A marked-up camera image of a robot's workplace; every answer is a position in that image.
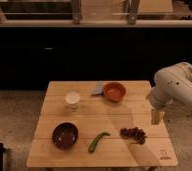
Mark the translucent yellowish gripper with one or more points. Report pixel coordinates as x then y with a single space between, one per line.
156 116

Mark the green pepper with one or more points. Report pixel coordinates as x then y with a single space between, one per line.
95 141

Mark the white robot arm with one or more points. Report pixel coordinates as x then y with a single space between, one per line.
173 82

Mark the white paper cup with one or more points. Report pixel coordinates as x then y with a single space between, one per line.
72 100

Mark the dark dried fruit cluster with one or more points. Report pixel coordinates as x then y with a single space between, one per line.
135 133

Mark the orange bowl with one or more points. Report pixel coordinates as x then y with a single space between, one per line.
114 91

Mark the grey cloth piece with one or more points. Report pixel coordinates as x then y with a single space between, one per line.
98 89

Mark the wooden folding table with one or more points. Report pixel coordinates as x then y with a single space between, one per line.
93 116

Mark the dark brown bowl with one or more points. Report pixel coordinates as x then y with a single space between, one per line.
65 135

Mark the black handle bar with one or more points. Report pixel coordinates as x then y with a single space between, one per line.
2 151

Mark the wooden shelf rail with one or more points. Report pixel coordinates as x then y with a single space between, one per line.
96 13

